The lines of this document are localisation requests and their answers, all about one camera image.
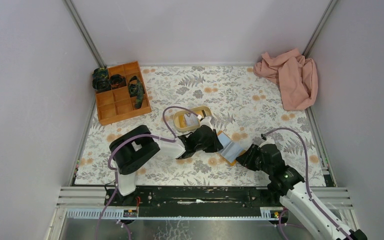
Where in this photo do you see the orange compartment organizer tray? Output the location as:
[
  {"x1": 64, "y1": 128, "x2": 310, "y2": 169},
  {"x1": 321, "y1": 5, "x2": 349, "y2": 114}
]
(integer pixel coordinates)
[{"x1": 95, "y1": 61, "x2": 152, "y2": 126}]

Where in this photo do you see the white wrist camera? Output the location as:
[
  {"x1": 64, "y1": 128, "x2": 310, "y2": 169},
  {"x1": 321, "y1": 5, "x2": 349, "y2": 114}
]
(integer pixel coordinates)
[
  {"x1": 197, "y1": 114, "x2": 215, "y2": 130},
  {"x1": 259, "y1": 134, "x2": 276, "y2": 148}
]

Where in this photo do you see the dark rolled strap in tray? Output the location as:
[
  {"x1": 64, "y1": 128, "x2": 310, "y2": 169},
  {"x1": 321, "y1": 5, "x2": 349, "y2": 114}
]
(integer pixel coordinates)
[{"x1": 109, "y1": 74, "x2": 127, "y2": 90}]

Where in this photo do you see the dark camouflage strap in tray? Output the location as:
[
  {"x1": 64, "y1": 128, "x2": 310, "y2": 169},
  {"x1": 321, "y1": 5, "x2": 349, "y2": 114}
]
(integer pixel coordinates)
[{"x1": 127, "y1": 75, "x2": 146, "y2": 110}]

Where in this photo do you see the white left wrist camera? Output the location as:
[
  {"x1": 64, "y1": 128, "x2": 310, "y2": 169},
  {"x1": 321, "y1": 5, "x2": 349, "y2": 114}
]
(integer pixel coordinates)
[{"x1": 197, "y1": 114, "x2": 215, "y2": 130}]

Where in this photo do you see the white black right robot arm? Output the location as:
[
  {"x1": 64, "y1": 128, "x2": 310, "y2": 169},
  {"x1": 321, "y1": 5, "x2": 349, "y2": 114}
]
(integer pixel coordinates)
[{"x1": 236, "y1": 143, "x2": 368, "y2": 240}]

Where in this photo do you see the dark camouflage rolled strap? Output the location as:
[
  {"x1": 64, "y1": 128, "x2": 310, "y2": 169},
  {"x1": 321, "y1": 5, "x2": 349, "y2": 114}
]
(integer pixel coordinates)
[{"x1": 91, "y1": 67, "x2": 112, "y2": 93}]

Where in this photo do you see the beige oval plastic tray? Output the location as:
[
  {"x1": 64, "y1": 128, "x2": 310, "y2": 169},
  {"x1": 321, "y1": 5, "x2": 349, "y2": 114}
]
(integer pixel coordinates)
[{"x1": 173, "y1": 105, "x2": 213, "y2": 132}]

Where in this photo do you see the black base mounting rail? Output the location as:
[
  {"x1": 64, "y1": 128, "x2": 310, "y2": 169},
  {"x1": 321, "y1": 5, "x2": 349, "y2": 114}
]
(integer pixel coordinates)
[{"x1": 104, "y1": 186, "x2": 284, "y2": 218}]

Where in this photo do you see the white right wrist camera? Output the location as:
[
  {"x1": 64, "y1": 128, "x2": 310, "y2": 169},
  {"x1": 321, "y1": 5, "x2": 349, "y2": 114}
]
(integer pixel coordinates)
[{"x1": 259, "y1": 134, "x2": 276, "y2": 148}]

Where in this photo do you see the floral patterned table mat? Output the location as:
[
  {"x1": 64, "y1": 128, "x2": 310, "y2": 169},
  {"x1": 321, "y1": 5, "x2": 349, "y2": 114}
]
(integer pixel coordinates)
[{"x1": 74, "y1": 66, "x2": 326, "y2": 187}]

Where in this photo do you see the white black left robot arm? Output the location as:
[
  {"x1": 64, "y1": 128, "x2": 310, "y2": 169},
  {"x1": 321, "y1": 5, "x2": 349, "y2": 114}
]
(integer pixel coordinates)
[{"x1": 108, "y1": 125, "x2": 224, "y2": 196}]

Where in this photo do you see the pink crumpled cloth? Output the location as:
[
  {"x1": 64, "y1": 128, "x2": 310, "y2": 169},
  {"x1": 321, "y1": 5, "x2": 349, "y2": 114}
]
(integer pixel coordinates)
[{"x1": 253, "y1": 48, "x2": 319, "y2": 111}]

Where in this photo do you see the yellow leather card holder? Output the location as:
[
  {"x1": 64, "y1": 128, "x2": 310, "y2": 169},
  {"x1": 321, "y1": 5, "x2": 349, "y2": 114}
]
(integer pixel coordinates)
[{"x1": 217, "y1": 130, "x2": 246, "y2": 166}]

